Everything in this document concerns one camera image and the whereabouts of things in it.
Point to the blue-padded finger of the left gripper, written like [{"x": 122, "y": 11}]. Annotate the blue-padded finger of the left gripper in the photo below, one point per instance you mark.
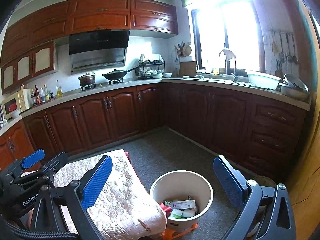
[{"x": 32, "y": 159}]

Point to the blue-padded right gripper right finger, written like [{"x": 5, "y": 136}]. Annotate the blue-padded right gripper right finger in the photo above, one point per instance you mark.
[{"x": 232, "y": 181}]

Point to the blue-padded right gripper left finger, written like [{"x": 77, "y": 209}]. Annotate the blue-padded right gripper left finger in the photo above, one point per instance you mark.
[{"x": 93, "y": 181}]

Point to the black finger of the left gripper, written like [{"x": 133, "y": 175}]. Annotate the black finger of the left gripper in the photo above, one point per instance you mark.
[{"x": 53, "y": 166}]

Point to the white rainbow medicine box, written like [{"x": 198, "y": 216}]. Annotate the white rainbow medicine box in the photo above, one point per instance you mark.
[{"x": 181, "y": 204}]

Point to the white trash bucket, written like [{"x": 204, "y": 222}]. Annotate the white trash bucket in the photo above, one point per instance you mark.
[{"x": 183, "y": 185}]

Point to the beige embroidered tablecloth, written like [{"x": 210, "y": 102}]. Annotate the beige embroidered tablecloth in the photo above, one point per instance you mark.
[{"x": 124, "y": 209}]

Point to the dark soy sauce bottle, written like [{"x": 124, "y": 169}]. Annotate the dark soy sauce bottle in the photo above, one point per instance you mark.
[{"x": 37, "y": 95}]

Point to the cream microwave oven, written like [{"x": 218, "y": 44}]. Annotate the cream microwave oven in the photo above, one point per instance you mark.
[{"x": 20, "y": 100}]

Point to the yellow oil bottle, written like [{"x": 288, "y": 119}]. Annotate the yellow oil bottle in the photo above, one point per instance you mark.
[{"x": 59, "y": 93}]

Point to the dark cooking pot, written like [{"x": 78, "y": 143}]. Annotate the dark cooking pot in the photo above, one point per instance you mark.
[{"x": 87, "y": 79}]

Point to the white wash basin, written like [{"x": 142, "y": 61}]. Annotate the white wash basin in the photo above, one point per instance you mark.
[{"x": 262, "y": 80}]

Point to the black wok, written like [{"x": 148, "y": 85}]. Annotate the black wok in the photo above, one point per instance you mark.
[{"x": 117, "y": 74}]

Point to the metal bowl stack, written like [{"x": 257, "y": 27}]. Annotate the metal bowl stack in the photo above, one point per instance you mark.
[{"x": 294, "y": 88}]

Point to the range hood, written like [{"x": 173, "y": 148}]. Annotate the range hood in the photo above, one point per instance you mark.
[{"x": 98, "y": 49}]

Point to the wooden cutting board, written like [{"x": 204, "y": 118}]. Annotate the wooden cutting board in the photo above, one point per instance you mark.
[{"x": 187, "y": 68}]

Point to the black dish rack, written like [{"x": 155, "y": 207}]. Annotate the black dish rack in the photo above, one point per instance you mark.
[{"x": 149, "y": 68}]

